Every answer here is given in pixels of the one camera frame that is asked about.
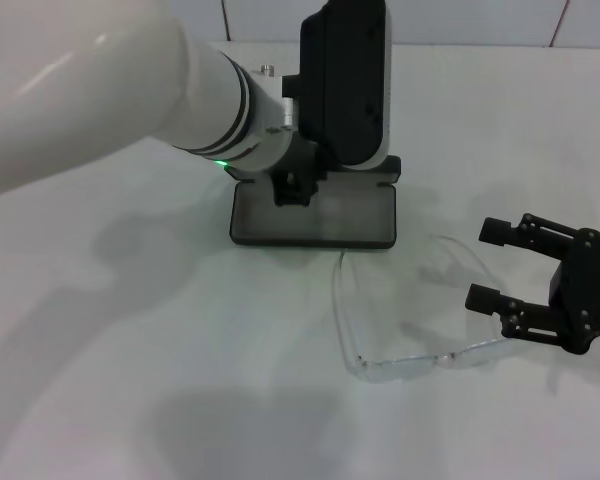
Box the black glasses case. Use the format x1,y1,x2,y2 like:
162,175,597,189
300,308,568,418
228,154,402,250

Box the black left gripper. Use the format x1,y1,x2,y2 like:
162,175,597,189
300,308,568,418
268,141,328,208

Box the clear white glasses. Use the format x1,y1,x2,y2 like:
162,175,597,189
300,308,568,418
332,233,506,385

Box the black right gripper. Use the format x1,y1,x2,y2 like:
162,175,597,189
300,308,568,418
464,212,600,356

